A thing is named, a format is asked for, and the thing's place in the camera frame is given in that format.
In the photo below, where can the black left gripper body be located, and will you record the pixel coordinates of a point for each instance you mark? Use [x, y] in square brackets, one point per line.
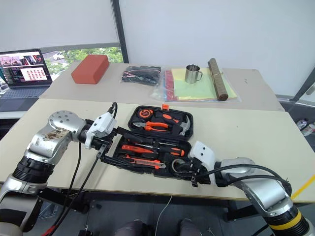
[103, 143]

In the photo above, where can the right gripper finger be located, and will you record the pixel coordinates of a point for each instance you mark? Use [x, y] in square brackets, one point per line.
[184, 175]
[188, 164]

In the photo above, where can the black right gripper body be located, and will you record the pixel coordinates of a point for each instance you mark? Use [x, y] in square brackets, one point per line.
[200, 175]

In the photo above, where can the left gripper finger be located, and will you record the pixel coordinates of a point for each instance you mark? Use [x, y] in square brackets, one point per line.
[115, 162]
[128, 132]

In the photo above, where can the roll of grey tape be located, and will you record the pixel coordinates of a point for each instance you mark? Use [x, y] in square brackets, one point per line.
[176, 166]

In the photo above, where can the red voltage tester pen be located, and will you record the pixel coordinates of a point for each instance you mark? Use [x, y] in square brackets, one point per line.
[135, 148]

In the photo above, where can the black orange utility knife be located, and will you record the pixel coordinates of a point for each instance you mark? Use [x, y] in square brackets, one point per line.
[142, 161]

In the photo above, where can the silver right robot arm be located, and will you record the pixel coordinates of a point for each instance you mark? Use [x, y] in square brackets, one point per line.
[270, 194]

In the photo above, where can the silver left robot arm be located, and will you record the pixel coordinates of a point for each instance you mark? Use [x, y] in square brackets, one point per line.
[49, 142]

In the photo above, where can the black tool case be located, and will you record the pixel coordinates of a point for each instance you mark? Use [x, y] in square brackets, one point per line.
[162, 136]

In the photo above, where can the orange black tape measure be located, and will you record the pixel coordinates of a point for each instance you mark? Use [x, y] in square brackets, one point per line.
[145, 114]

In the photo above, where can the dark rounded shape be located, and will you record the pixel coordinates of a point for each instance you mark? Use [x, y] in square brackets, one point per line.
[191, 228]
[130, 229]

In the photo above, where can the red brick block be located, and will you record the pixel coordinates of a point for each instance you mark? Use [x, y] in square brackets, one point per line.
[89, 70]

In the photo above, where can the plastic bag of coloured paper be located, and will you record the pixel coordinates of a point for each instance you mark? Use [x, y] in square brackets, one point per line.
[197, 89]

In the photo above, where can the stainless steel mug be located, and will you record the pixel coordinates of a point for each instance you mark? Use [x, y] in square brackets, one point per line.
[192, 74]

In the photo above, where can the brown rolled mat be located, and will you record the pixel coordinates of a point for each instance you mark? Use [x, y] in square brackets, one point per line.
[219, 79]

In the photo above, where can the black window pillar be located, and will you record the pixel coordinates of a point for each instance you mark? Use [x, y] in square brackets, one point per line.
[120, 32]

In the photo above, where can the open laptop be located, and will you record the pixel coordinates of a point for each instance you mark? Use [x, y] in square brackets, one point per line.
[24, 68]

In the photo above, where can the small white bottle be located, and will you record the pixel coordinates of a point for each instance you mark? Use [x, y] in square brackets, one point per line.
[310, 129]
[302, 123]

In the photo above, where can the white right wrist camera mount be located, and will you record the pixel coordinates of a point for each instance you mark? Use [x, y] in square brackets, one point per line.
[203, 153]

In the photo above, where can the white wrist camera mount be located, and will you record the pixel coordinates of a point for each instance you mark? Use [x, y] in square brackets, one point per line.
[203, 153]
[102, 124]

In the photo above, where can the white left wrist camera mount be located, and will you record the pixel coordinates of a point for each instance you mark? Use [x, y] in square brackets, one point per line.
[102, 124]

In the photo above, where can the black slanted metal frame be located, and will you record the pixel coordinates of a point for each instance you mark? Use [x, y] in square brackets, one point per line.
[301, 92]

